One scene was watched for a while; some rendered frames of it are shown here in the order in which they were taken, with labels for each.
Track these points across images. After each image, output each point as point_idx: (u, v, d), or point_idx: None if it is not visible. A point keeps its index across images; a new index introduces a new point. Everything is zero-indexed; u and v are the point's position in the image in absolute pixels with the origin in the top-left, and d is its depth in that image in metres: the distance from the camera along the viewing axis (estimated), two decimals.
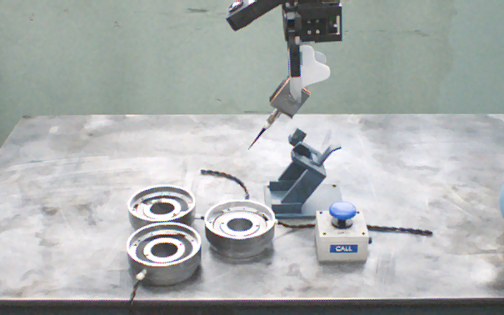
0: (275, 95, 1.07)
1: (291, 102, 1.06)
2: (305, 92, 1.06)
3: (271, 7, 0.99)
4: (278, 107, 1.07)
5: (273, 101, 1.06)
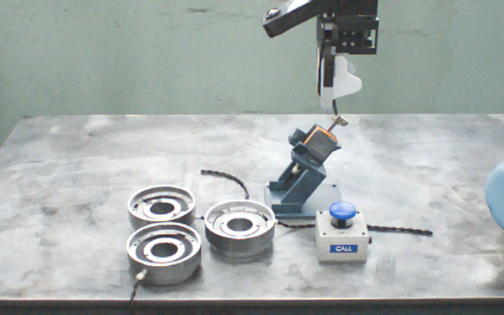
0: (304, 142, 1.11)
1: (319, 149, 1.10)
2: (333, 139, 1.10)
3: (309, 17, 1.00)
4: (307, 154, 1.11)
5: None
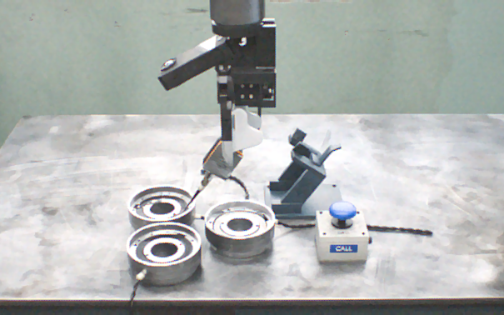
0: (207, 157, 1.04)
1: (223, 165, 1.03)
2: (237, 154, 1.03)
3: (204, 68, 0.96)
4: (211, 170, 1.04)
5: (205, 164, 1.03)
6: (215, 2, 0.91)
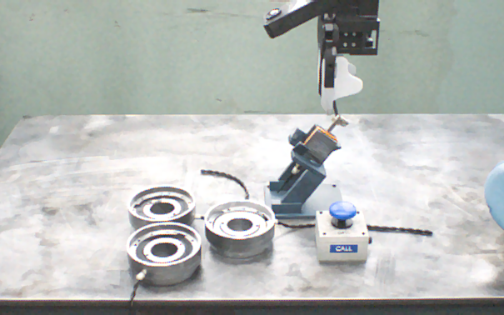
0: (304, 142, 1.11)
1: (319, 149, 1.10)
2: (333, 139, 1.10)
3: (310, 17, 1.00)
4: (307, 154, 1.11)
5: None
6: None
